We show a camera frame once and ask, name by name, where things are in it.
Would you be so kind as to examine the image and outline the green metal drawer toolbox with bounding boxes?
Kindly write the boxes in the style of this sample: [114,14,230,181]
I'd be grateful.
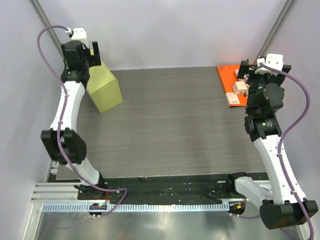
[86,60,123,114]

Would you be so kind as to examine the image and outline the white red small box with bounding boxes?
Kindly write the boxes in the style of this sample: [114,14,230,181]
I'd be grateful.
[225,92,240,107]

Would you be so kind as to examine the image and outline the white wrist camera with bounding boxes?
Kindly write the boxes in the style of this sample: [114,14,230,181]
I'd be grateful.
[65,28,90,48]
[254,53,284,76]

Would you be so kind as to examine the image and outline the white slotted cable duct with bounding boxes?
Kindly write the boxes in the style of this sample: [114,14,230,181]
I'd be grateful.
[42,202,230,213]

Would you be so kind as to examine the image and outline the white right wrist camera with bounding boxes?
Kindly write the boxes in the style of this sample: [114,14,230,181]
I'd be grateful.
[254,53,284,76]

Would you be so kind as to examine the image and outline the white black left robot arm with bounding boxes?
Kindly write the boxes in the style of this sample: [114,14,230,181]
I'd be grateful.
[40,40,107,200]

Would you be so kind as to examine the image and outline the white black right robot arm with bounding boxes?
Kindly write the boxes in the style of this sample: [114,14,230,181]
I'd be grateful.
[225,53,319,230]

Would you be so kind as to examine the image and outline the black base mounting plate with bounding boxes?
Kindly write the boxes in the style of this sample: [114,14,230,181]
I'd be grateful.
[74,174,244,205]

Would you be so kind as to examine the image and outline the left aluminium corner post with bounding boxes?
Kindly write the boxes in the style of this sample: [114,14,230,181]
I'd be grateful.
[28,0,62,54]

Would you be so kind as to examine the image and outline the small beige cube box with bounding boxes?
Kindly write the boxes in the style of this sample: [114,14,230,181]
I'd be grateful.
[232,81,248,95]

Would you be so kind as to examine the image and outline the orange flat tray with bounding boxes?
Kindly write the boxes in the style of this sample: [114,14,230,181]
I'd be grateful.
[216,64,247,108]

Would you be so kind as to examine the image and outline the aluminium corner post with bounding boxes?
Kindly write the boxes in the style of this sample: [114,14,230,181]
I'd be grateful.
[28,0,62,54]
[255,0,297,59]

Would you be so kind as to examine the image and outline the right aluminium corner post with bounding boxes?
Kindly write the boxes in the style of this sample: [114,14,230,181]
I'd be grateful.
[255,0,297,59]

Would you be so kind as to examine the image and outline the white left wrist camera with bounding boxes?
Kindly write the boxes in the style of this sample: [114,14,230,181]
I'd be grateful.
[65,28,90,48]

